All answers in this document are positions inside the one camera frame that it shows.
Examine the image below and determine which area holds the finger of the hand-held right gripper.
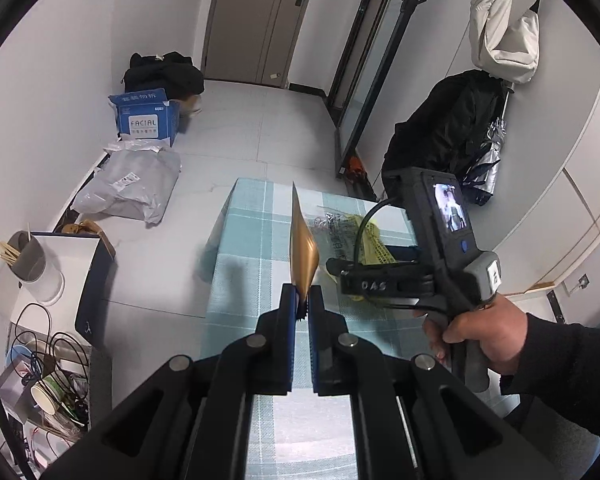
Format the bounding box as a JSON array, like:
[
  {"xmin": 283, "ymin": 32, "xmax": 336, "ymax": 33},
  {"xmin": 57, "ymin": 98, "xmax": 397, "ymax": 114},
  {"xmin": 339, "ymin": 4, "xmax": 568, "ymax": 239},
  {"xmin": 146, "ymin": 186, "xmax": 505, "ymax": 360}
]
[
  {"xmin": 326, "ymin": 256, "xmax": 436, "ymax": 297},
  {"xmin": 366, "ymin": 294, "xmax": 432, "ymax": 317}
]

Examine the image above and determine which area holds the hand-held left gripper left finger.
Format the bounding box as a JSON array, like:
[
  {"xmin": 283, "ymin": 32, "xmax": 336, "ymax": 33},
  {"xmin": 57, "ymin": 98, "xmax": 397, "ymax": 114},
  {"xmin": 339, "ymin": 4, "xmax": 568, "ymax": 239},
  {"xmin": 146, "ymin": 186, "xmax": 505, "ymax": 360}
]
[{"xmin": 40, "ymin": 284, "xmax": 302, "ymax": 480}]

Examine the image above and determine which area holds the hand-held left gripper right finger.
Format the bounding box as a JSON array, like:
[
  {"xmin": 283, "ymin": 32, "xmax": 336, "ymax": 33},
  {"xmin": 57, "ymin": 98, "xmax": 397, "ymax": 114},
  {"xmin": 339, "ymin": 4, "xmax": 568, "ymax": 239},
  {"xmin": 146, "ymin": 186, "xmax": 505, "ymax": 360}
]
[{"xmin": 308, "ymin": 284, "xmax": 563, "ymax": 480}]

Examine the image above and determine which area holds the large yellow snack bag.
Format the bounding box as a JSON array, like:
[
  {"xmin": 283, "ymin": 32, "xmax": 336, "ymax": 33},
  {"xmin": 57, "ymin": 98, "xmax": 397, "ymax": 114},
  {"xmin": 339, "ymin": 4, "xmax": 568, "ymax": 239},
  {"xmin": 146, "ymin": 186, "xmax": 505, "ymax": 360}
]
[{"xmin": 329, "ymin": 214, "xmax": 399, "ymax": 304}]

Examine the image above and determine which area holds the gold packet red heart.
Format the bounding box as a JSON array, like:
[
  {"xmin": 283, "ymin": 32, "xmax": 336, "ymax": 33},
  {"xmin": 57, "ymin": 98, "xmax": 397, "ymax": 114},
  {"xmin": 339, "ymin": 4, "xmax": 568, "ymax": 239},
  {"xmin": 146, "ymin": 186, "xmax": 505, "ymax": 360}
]
[{"xmin": 289, "ymin": 182, "xmax": 321, "ymax": 307}]

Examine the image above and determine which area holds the clear plastic bag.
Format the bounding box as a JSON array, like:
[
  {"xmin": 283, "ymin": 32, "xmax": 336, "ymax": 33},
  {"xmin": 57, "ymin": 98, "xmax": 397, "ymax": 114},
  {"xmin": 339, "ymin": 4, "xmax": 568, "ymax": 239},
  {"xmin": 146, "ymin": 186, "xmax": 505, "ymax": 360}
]
[{"xmin": 312, "ymin": 205, "xmax": 367, "ymax": 242}]

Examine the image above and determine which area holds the white shoulder bag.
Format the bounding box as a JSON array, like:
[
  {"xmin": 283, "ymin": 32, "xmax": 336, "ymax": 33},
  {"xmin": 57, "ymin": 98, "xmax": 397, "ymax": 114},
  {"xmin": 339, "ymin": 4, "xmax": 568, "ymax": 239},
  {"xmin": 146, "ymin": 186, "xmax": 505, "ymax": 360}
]
[{"xmin": 468, "ymin": 0, "xmax": 546, "ymax": 85}]

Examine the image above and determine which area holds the person's right forearm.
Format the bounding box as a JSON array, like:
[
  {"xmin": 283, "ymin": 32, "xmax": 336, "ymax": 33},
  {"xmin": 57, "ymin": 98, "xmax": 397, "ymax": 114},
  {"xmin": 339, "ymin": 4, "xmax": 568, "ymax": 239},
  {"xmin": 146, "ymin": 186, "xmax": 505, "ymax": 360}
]
[{"xmin": 497, "ymin": 312, "xmax": 600, "ymax": 454}]

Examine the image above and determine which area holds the person's right hand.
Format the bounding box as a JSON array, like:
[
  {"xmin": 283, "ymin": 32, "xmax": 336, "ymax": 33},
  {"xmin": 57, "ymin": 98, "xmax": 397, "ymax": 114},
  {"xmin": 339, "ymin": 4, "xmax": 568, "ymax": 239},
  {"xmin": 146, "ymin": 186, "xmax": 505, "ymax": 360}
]
[{"xmin": 422, "ymin": 293, "xmax": 529, "ymax": 377}]

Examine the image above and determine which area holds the teal checkered tablecloth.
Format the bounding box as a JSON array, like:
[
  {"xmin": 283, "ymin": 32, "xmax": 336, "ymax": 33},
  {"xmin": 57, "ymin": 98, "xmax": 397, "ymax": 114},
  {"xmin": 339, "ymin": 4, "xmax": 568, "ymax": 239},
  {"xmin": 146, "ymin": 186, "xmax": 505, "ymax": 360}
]
[{"xmin": 199, "ymin": 177, "xmax": 432, "ymax": 480}]

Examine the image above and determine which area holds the silver folded umbrella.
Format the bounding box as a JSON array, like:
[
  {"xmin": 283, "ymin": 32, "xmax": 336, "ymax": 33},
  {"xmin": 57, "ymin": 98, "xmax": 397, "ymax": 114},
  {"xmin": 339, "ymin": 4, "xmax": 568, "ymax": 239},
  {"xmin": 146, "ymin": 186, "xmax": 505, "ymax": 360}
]
[{"xmin": 455, "ymin": 86, "xmax": 512, "ymax": 207}]

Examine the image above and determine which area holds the black hanging jacket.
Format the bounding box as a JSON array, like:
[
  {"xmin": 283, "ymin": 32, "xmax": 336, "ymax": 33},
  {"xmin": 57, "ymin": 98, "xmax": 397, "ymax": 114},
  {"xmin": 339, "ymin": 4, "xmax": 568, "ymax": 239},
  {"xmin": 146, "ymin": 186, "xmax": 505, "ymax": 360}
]
[{"xmin": 381, "ymin": 70, "xmax": 507, "ymax": 197}]

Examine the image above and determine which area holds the white wardrobe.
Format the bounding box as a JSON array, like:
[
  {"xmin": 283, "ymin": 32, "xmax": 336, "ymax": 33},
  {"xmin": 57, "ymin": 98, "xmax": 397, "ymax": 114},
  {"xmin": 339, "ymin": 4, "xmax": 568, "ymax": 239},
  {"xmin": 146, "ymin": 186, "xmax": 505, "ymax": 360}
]
[{"xmin": 490, "ymin": 60, "xmax": 600, "ymax": 307}]

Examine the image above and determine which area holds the black framed glass door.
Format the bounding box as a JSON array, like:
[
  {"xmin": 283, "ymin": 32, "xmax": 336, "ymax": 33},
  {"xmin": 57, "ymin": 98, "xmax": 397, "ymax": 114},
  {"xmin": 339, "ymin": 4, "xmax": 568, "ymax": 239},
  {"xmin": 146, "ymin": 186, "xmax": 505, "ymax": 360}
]
[{"xmin": 327, "ymin": 0, "xmax": 417, "ymax": 182}]

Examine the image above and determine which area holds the grey felt organizer box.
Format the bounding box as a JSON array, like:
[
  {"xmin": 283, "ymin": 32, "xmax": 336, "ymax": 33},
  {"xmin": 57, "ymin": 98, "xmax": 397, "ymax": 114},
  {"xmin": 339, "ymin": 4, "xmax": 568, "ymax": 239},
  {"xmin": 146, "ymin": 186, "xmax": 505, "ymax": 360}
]
[{"xmin": 0, "ymin": 344, "xmax": 114, "ymax": 442}]

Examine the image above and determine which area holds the grey plastic mailer bag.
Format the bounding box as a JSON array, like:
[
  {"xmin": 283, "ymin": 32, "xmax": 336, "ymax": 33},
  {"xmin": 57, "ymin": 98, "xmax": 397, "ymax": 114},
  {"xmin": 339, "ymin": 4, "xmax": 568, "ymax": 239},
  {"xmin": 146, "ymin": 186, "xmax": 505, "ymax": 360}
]
[{"xmin": 72, "ymin": 140, "xmax": 182, "ymax": 226}]

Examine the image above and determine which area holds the black coat stand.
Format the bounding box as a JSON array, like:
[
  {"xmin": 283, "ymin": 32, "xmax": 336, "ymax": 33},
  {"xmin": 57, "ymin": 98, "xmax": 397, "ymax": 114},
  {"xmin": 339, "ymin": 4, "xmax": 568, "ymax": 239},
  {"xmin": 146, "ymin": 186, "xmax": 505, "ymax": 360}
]
[{"xmin": 337, "ymin": 0, "xmax": 433, "ymax": 178}]

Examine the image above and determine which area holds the gold ribbon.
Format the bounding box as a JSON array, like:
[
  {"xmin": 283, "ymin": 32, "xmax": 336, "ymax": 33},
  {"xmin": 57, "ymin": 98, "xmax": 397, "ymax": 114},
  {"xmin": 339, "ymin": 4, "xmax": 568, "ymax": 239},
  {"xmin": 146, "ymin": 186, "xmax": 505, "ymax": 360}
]
[{"xmin": 62, "ymin": 219, "xmax": 117, "ymax": 259}]

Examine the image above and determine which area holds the white and navy gift box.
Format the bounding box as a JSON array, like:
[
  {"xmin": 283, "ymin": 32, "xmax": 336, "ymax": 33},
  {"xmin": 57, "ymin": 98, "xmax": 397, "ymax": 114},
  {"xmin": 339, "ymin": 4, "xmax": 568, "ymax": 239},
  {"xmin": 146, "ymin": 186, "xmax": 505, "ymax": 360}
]
[{"xmin": 30, "ymin": 231, "xmax": 117, "ymax": 347}]

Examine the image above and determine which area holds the blue cardboard box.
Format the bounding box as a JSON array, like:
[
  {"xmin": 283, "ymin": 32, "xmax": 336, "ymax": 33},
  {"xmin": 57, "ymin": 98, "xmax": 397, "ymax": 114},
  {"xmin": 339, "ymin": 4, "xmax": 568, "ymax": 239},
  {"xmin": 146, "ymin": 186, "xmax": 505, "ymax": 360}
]
[{"xmin": 108, "ymin": 88, "xmax": 181, "ymax": 148}]

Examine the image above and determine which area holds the green print paper cup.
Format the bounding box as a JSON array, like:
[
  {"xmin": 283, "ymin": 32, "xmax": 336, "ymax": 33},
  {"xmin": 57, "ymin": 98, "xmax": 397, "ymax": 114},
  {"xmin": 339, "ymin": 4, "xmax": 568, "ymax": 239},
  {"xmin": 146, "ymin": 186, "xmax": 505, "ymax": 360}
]
[{"xmin": 29, "ymin": 374, "xmax": 77, "ymax": 417}]

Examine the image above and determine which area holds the white cylindrical container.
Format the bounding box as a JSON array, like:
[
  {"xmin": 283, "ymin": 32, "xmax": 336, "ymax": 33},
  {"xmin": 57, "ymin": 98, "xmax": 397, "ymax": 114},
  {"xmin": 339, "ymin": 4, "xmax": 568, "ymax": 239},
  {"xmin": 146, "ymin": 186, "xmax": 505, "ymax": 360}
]
[{"xmin": 7, "ymin": 230, "xmax": 65, "ymax": 307}]

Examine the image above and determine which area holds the brown door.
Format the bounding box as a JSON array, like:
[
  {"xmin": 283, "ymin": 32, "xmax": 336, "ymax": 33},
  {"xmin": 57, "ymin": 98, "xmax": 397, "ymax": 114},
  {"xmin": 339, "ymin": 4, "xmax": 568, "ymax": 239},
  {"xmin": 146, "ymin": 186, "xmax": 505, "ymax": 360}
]
[{"xmin": 202, "ymin": 0, "xmax": 324, "ymax": 89}]

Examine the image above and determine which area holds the light blue bowl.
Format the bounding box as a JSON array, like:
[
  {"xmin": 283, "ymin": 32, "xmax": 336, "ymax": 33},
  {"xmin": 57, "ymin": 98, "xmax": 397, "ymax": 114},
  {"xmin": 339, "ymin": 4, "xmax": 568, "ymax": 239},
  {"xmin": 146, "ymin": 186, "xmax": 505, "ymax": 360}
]
[{"xmin": 9, "ymin": 339, "xmax": 47, "ymax": 369}]

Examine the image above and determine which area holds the black clothes pile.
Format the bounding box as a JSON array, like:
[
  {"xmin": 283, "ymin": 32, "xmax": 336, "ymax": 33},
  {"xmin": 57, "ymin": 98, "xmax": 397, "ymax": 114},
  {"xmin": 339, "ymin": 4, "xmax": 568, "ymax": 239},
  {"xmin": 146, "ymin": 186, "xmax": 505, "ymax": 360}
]
[{"xmin": 122, "ymin": 52, "xmax": 205, "ymax": 102}]

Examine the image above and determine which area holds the wooden chopsticks bundle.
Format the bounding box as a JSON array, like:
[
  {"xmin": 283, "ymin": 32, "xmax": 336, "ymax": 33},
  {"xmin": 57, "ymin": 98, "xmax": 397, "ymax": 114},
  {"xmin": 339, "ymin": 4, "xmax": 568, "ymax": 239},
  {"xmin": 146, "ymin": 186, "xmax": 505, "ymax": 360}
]
[{"xmin": 0, "ymin": 222, "xmax": 32, "ymax": 267}]

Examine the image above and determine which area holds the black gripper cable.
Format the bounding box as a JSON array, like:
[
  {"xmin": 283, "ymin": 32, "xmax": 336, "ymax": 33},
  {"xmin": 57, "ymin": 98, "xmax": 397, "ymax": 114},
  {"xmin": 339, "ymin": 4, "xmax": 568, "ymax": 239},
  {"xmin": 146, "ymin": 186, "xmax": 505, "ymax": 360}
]
[{"xmin": 355, "ymin": 197, "xmax": 407, "ymax": 267}]

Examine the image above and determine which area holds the black cables tangle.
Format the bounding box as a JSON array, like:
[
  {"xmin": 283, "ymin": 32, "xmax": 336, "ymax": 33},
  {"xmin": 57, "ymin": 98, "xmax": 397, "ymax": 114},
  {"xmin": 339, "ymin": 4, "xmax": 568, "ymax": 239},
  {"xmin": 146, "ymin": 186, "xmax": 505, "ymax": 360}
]
[{"xmin": 7, "ymin": 302, "xmax": 92, "ymax": 412}]

